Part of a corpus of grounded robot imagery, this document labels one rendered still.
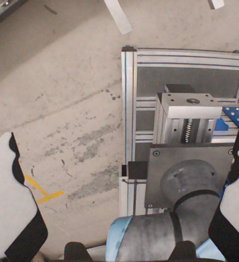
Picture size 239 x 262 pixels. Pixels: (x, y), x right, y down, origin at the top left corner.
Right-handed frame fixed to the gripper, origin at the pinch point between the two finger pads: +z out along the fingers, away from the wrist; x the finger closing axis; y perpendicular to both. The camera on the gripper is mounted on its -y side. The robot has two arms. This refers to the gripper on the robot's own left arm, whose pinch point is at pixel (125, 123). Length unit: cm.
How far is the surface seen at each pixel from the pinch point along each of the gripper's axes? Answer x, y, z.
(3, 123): -102, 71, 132
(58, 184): -64, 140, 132
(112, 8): -2.4, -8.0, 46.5
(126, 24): 1.1, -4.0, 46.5
